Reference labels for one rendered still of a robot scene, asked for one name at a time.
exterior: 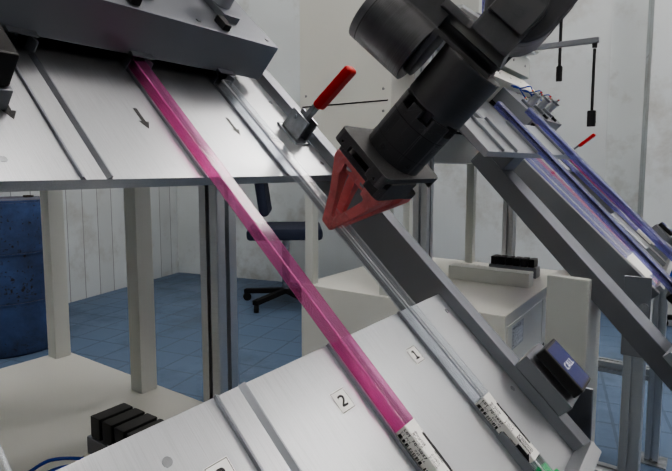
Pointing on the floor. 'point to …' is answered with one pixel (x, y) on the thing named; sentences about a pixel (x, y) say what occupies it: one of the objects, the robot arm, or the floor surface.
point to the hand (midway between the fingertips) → (336, 219)
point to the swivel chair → (280, 240)
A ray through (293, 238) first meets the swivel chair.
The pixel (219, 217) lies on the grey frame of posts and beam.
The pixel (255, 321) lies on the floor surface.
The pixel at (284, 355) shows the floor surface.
